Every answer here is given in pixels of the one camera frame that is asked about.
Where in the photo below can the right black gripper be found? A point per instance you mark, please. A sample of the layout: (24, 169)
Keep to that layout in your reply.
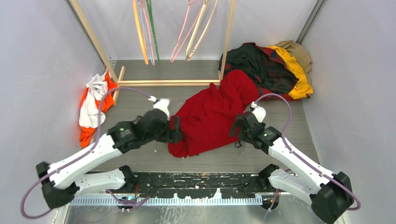
(240, 134)

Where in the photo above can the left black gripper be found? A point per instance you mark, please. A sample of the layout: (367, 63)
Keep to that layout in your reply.
(171, 136)

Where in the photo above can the red skirt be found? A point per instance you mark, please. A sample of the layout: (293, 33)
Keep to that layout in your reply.
(207, 117)

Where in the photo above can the beige plastic hanger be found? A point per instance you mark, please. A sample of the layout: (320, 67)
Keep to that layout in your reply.
(197, 33)

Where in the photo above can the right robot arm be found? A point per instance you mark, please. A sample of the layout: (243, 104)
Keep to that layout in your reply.
(328, 194)

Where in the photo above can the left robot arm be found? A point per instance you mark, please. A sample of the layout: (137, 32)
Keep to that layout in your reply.
(64, 180)

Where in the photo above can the orange hanger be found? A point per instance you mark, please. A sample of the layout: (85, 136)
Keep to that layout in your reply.
(139, 31)

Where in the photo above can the green hanger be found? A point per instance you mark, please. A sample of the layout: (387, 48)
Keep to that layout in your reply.
(151, 19)

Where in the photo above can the light blue hanger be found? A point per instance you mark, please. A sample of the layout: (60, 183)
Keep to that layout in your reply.
(146, 34)

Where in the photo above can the dark plaid garment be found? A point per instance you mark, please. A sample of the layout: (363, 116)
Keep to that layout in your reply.
(264, 67)

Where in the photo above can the yellow garment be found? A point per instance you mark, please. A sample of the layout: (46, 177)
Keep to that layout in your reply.
(302, 88)

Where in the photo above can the wooden clothes rack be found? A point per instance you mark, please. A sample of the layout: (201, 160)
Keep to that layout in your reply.
(149, 46)

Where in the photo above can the orange and white garment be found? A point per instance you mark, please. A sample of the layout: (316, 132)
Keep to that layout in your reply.
(89, 106)

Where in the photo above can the tan garment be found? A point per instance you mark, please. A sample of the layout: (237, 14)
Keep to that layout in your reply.
(300, 54)

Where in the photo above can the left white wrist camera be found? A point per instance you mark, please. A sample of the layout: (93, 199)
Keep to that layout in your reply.
(161, 104)

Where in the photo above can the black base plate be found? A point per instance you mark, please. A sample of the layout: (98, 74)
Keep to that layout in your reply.
(196, 185)

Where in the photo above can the pink wire hanger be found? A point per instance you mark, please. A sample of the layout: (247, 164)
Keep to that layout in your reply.
(182, 39)

